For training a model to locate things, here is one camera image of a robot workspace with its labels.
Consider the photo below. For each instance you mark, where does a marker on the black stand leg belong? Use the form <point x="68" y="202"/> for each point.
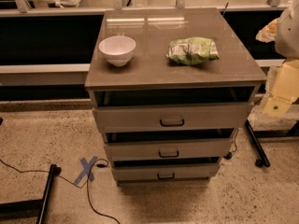
<point x="32" y="208"/>
<point x="262" y="160"/>

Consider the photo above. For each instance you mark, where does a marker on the black stand leg left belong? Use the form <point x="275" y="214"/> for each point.
<point x="32" y="208"/>

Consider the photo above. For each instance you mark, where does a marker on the grey drawer cabinet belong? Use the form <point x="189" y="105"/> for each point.
<point x="150" y="78"/>

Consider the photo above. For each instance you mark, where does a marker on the green snack bag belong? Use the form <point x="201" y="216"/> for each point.
<point x="192" y="50"/>

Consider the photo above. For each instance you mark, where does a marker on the blue tape cross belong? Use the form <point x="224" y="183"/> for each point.
<point x="86" y="170"/>

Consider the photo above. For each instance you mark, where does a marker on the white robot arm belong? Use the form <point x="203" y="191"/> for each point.
<point x="283" y="82"/>

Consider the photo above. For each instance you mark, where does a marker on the grey drawer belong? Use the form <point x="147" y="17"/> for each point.
<point x="149" y="118"/>
<point x="145" y="151"/>
<point x="164" y="172"/>

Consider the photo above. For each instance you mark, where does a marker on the white bowl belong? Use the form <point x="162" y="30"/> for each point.
<point x="117" y="50"/>

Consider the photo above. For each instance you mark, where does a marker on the black stand leg right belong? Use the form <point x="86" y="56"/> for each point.
<point x="262" y="160"/>

